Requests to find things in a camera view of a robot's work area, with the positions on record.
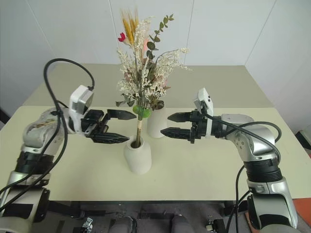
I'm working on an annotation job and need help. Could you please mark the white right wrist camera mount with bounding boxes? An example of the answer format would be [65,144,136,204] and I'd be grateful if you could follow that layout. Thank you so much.
[192,87,215,137]

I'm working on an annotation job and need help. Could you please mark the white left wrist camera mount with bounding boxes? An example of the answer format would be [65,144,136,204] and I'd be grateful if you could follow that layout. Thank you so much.
[69,85,94,134]

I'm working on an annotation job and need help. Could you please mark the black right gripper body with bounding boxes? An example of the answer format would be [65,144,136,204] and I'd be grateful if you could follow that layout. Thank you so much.
[188,109,207,144]

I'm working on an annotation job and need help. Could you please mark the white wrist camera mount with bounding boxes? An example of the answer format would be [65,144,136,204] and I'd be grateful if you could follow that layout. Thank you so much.
[192,87,215,137]
[69,85,94,134]

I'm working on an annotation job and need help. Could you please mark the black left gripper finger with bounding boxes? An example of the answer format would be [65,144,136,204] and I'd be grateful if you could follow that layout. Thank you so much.
[106,109,138,120]
[92,132,131,145]

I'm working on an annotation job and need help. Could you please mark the dried bouquet with green eucalyptus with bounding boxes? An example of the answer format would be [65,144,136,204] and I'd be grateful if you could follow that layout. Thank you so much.
[142,13,193,110]

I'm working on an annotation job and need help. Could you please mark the dried bouquet with yellow wheat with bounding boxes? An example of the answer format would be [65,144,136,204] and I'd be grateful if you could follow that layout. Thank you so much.
[115,6,153,149]

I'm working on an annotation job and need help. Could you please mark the white slim ceramic vase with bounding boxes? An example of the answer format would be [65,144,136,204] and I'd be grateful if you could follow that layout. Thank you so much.
[146,101,167,139]

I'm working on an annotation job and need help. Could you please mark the white squat ceramic vase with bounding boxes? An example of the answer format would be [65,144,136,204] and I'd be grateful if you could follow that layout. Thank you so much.
[123,134,153,175]

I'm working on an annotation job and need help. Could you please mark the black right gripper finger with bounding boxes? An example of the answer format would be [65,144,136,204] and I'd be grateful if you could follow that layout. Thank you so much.
[167,112,193,123]
[160,127,193,142]

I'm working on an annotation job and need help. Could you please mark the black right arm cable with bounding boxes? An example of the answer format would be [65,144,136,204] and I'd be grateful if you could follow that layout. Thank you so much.
[205,114,283,230]

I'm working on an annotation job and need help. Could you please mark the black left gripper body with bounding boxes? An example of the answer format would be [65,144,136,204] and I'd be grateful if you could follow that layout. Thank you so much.
[81,109,109,143]

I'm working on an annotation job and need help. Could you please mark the black table frame bar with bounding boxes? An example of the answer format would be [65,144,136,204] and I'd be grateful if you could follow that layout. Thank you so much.
[47,200,236,216]

